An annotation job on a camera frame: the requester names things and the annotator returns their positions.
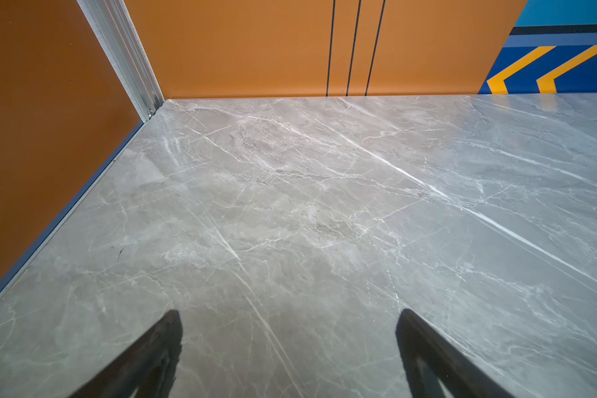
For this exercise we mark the aluminium corner post left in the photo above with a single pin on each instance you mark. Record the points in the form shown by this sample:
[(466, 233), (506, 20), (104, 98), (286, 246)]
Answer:
[(112, 24)]

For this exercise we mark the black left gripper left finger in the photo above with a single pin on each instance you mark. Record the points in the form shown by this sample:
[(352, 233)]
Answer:
[(147, 368)]

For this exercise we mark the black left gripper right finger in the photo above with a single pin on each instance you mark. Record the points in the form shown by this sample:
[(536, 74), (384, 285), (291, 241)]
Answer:
[(435, 368)]

